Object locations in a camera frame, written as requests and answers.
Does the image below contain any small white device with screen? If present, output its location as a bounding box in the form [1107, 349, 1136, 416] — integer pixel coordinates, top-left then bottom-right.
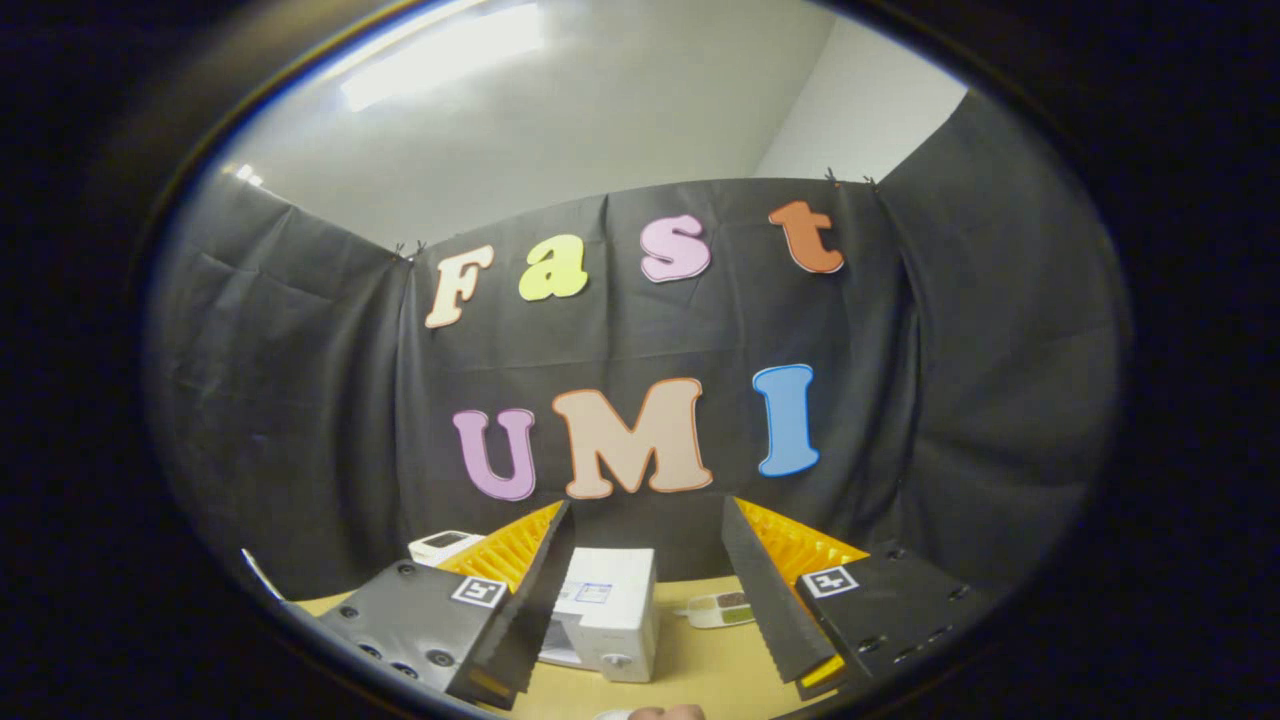
[408, 530, 487, 568]

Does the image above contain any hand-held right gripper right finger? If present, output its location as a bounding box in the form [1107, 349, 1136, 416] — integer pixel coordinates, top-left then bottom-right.
[720, 495, 996, 701]

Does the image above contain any white microwave oven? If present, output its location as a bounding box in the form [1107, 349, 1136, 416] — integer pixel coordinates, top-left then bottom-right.
[538, 547, 660, 685]

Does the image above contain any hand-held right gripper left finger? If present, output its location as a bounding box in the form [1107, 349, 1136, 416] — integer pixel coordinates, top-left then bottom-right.
[318, 500, 576, 711]

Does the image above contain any white divided condiment dish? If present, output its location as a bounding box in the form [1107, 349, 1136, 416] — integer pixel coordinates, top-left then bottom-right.
[687, 591, 757, 630]

